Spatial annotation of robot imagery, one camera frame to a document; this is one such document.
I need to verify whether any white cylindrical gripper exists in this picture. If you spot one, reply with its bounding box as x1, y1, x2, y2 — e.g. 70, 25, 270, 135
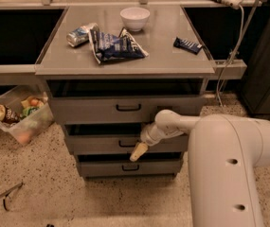
130, 123, 163, 162

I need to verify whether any grey drawer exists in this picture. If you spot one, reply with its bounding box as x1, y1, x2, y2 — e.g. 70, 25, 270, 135
76, 152, 183, 178
61, 121, 193, 156
46, 79, 204, 125

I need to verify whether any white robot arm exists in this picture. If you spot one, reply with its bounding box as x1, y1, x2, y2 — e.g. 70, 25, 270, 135
130, 110, 270, 227

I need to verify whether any grey bottom drawer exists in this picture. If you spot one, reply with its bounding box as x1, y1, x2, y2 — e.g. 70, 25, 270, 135
76, 152, 183, 178

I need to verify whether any grey top drawer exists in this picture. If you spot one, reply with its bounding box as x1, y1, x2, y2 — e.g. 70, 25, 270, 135
46, 79, 204, 125

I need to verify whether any grey drawer cabinet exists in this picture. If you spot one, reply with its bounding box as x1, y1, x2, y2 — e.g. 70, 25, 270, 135
36, 5, 214, 178

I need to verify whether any blue chip bag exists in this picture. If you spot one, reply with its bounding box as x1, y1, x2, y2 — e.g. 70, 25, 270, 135
89, 27, 149, 63

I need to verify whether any dark blue snack bar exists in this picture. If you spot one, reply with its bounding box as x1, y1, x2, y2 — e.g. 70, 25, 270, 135
173, 37, 203, 55

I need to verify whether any red tomato toy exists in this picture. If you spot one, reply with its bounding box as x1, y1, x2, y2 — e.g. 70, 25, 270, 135
30, 98, 39, 107

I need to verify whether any clear plastic storage bin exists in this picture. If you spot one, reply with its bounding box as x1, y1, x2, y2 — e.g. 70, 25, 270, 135
0, 85, 53, 145

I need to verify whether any green snack packet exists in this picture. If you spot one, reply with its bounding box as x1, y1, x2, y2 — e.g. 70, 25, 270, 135
22, 106, 39, 118

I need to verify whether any silver blue soda can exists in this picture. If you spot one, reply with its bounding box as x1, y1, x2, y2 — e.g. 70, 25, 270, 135
66, 23, 99, 47

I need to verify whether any white ceramic bowl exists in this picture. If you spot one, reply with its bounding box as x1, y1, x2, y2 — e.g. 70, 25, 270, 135
120, 7, 150, 31

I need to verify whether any brown snack bag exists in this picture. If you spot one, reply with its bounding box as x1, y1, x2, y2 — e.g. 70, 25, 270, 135
0, 104, 20, 124

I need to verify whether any metal rod on floor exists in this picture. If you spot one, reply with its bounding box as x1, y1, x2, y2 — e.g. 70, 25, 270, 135
0, 182, 23, 199

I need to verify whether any white power cable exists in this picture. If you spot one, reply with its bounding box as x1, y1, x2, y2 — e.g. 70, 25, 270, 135
215, 4, 246, 109

